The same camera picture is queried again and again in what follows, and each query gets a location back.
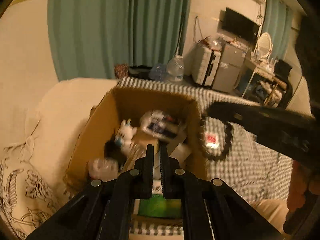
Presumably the dark bead bracelet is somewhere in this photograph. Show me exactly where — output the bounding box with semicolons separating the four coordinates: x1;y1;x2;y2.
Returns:
198;117;234;161

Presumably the white red sachet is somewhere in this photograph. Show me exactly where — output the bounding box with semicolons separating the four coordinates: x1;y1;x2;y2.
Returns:
204;132;219;149

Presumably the person's right hand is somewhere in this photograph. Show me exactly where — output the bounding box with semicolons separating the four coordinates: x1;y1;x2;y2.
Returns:
287;160;320;212

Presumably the checkered grey white cloth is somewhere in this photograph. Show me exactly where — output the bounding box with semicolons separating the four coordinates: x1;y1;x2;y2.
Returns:
118;77;292;232

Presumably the black chair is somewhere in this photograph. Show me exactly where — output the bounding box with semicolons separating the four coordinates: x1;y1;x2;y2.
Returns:
274;60;293;109

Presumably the green packet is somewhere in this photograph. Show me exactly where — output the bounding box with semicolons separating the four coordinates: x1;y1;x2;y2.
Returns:
138;194;182;219

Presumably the white dressing table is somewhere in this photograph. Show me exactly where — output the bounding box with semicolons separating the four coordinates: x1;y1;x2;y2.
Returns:
233;56;288;107

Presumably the grey mini fridge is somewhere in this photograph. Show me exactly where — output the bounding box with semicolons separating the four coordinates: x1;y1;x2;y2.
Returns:
212;43;246;93

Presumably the white oval vanity mirror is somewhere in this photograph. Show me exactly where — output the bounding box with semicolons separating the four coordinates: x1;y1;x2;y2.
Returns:
256;32;273;59

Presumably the white toy figure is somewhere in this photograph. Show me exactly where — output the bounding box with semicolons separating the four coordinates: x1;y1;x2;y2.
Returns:
114;119;137;156

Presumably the brown cardboard box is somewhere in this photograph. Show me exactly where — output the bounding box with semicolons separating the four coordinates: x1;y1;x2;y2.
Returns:
64;87;207;194

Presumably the white suitcase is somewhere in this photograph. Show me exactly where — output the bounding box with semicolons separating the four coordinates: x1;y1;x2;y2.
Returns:
191;44;221;87

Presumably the wooden block box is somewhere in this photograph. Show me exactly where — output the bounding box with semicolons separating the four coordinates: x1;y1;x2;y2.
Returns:
133;129;159;153

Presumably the black white patterned pouch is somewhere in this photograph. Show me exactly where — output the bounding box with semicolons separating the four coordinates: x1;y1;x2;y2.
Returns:
140;110;187;142

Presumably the clear water jug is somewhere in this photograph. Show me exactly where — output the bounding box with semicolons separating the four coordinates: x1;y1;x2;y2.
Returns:
166;55;184;83

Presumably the teal window curtain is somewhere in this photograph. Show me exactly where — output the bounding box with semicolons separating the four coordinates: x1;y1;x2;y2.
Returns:
262;0;293;60

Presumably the blue plastic bag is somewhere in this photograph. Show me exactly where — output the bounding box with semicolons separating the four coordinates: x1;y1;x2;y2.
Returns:
149;63;167;81

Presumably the dark patterned bag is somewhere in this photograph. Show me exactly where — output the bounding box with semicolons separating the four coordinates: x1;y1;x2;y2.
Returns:
114;64;129;79

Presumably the large teal curtain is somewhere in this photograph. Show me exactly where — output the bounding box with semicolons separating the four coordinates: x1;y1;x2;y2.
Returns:
48;0;191;81

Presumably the black wall television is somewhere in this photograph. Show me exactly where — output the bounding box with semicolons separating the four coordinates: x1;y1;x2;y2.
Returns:
221;7;260;43

